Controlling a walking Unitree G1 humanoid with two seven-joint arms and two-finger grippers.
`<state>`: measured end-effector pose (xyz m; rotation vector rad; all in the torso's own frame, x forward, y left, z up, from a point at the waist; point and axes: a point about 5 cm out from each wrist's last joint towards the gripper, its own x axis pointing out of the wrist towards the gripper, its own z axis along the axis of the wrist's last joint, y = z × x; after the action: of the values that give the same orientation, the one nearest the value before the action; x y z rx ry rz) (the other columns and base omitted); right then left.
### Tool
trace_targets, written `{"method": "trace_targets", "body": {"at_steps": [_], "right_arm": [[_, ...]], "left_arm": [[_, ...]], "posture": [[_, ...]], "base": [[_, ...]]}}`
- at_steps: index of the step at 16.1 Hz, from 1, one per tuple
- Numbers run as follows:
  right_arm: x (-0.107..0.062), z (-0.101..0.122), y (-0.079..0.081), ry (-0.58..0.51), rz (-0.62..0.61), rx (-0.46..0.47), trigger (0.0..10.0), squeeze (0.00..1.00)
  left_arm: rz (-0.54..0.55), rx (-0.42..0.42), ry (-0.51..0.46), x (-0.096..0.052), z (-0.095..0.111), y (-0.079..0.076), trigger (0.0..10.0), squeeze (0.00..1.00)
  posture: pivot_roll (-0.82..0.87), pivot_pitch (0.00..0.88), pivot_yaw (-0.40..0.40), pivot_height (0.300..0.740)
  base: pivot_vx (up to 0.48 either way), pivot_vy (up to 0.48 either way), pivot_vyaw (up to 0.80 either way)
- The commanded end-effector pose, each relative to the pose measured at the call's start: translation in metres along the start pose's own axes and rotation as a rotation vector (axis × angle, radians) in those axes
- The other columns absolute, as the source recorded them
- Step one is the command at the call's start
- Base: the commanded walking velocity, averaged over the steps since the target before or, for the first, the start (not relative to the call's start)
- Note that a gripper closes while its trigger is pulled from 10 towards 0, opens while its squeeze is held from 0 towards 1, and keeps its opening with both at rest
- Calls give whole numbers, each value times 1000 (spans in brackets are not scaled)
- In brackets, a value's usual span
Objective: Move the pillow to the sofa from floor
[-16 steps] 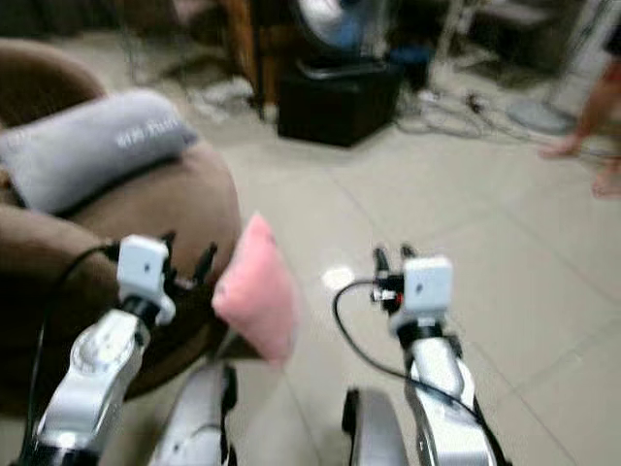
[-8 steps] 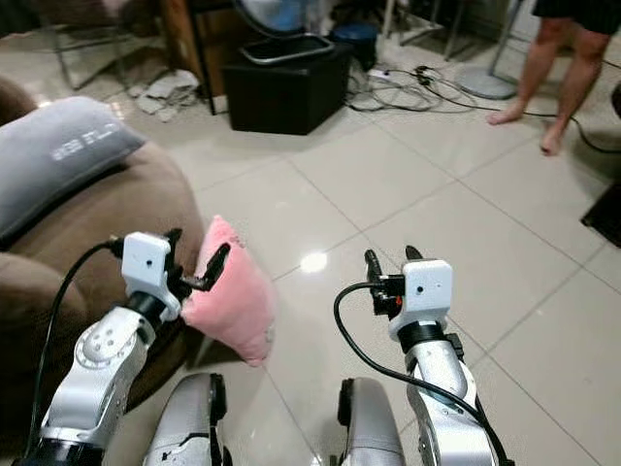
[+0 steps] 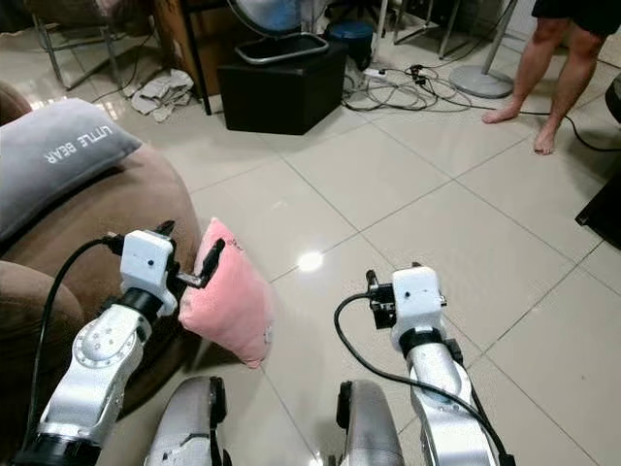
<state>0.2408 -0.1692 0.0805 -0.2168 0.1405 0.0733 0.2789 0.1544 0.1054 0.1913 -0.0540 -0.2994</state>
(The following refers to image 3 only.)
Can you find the pink pillow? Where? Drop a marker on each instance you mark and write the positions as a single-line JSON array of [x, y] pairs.
[[233, 306]]

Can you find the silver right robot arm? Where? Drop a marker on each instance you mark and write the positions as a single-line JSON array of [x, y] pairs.
[[441, 388]]

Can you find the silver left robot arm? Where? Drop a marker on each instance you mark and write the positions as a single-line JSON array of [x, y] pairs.
[[97, 364]]

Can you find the brown fabric sofa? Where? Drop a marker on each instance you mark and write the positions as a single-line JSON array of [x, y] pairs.
[[131, 199]]

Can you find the grey Little Bear pillow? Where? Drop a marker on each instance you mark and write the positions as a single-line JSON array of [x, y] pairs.
[[53, 160]]

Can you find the grey right robot leg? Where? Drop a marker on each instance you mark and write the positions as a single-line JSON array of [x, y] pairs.
[[374, 432]]

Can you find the grey robot leg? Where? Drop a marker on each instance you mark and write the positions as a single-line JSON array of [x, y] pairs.
[[374, 432], [189, 427]]

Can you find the crumpled grey cloth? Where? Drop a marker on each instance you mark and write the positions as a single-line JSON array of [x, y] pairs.
[[163, 94]]

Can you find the grey left robot leg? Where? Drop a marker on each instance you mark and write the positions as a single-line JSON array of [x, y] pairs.
[[189, 427]]

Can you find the black square ottoman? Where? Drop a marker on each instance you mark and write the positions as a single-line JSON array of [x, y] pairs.
[[277, 97]]

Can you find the brown wooden cabinet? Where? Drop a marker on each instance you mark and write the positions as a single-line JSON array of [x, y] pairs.
[[179, 34]]

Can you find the black furniture corner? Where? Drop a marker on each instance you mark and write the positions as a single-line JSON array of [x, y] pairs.
[[602, 209]]

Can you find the grey round stand with pole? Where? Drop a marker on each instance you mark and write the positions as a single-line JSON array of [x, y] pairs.
[[480, 81]]

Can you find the white power strip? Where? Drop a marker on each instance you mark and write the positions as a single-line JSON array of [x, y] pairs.
[[375, 72]]

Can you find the blue fan with silver base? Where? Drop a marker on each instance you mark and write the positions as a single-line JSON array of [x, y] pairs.
[[277, 24]]

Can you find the blue bucket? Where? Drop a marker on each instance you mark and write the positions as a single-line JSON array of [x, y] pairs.
[[352, 41]]

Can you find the barefoot person in black shorts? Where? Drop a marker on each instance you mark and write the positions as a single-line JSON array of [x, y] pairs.
[[572, 73]]

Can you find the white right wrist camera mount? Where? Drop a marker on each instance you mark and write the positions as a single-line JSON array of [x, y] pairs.
[[417, 295]]

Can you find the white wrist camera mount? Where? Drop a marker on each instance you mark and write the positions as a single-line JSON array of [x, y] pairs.
[[147, 262], [417, 295]]

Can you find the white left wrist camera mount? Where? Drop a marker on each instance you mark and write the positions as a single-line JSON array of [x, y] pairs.
[[147, 262]]

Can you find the metal frame chair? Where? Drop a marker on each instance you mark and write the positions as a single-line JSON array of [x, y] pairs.
[[78, 34]]

